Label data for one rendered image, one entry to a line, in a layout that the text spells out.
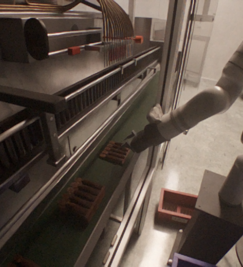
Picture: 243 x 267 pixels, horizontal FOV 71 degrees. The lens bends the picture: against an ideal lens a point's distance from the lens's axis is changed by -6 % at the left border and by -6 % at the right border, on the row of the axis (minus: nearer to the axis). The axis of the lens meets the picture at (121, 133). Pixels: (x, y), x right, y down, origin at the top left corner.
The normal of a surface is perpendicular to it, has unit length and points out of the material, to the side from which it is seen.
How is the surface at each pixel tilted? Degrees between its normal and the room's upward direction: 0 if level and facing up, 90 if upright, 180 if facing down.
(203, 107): 88
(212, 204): 0
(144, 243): 0
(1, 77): 90
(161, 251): 0
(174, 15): 90
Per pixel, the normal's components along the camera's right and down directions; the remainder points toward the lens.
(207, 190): 0.04, -0.84
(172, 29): -0.37, 0.50
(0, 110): 0.93, 0.23
